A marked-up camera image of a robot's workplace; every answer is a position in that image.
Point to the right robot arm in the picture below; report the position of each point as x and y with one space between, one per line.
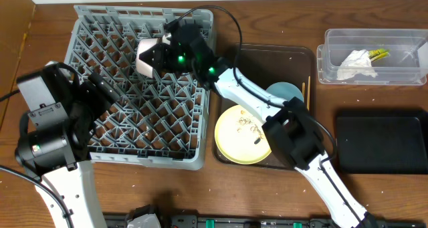
294 136

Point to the green snack wrapper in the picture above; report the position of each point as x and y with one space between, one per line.
378 54

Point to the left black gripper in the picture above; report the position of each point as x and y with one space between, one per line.
92 96

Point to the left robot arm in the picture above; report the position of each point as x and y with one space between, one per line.
63 175

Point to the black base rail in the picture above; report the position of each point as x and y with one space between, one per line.
234 221

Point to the clear plastic bin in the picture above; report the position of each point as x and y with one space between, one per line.
406 65

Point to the cardboard wall panel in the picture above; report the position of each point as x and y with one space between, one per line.
16 16

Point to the white napkin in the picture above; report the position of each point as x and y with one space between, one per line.
357 62

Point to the grey dishwasher rack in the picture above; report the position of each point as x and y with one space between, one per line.
157 122

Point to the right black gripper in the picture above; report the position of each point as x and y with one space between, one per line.
162 56

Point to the black bin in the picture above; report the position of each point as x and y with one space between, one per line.
382 141

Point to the wooden chopstick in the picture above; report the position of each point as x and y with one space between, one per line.
303 89
308 93

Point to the pink plastic bowl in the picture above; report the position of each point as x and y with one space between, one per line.
145 55

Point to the light blue bowl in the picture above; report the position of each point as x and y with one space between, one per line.
285 90

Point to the yellow plate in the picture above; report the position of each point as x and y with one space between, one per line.
240 138

